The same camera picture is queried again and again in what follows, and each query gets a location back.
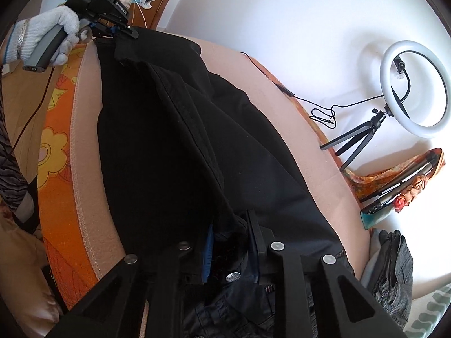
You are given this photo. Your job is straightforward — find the grey folded metal chair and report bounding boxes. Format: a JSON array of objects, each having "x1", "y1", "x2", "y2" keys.
[{"x1": 361, "y1": 151, "x2": 441, "y2": 215}]

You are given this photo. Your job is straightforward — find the tan satin cloth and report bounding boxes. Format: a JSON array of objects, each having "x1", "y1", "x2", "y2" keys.
[{"x1": 0, "y1": 211, "x2": 71, "y2": 338}]

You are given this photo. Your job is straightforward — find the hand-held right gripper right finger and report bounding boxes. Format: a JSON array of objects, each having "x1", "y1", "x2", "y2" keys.
[{"x1": 245, "y1": 209, "x2": 409, "y2": 338}]

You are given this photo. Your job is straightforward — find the black pants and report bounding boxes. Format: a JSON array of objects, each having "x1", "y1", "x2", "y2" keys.
[{"x1": 95, "y1": 28, "x2": 356, "y2": 338}]

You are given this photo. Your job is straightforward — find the white green leaf pillow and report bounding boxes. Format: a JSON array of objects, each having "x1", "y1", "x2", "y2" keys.
[{"x1": 359, "y1": 229, "x2": 451, "y2": 338}]

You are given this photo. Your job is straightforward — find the orange floral bed sheet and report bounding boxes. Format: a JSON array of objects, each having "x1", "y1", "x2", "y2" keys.
[{"x1": 37, "y1": 46, "x2": 356, "y2": 310}]

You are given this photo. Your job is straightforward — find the orange floral cloth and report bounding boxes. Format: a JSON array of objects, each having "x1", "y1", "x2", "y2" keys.
[{"x1": 343, "y1": 148, "x2": 445, "y2": 231}]

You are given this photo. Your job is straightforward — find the black ring light cable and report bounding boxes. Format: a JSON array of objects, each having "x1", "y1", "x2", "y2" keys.
[{"x1": 240, "y1": 52, "x2": 388, "y2": 125}]

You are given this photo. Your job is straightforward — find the white ring light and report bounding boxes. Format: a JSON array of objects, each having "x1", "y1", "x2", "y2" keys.
[{"x1": 380, "y1": 40, "x2": 451, "y2": 139}]

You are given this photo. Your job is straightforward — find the person's left hand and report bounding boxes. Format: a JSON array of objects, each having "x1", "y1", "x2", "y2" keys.
[{"x1": 7, "y1": 6, "x2": 81, "y2": 66}]

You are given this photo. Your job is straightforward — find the dark gripper cable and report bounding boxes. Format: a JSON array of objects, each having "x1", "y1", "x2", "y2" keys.
[{"x1": 7, "y1": 65, "x2": 57, "y2": 159}]

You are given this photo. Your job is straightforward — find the beige blanket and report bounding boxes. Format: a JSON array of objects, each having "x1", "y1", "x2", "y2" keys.
[{"x1": 70, "y1": 40, "x2": 370, "y2": 338}]

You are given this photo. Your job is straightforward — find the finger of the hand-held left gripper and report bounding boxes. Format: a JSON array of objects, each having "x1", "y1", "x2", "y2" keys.
[
  {"x1": 92, "y1": 23, "x2": 118, "y2": 39},
  {"x1": 113, "y1": 25, "x2": 140, "y2": 40}
]

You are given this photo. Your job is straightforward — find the person's striped clothing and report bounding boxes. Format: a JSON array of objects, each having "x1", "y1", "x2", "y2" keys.
[{"x1": 0, "y1": 74, "x2": 39, "y2": 233}]

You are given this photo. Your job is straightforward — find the grey checked garment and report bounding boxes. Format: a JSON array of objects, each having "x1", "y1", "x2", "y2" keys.
[{"x1": 370, "y1": 230, "x2": 414, "y2": 319}]

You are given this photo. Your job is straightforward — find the black tripod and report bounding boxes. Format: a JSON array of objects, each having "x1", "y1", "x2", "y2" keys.
[{"x1": 320, "y1": 104, "x2": 395, "y2": 171}]

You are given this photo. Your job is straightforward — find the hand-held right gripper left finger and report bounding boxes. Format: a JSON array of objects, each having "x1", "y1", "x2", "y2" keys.
[{"x1": 46, "y1": 223, "x2": 215, "y2": 338}]

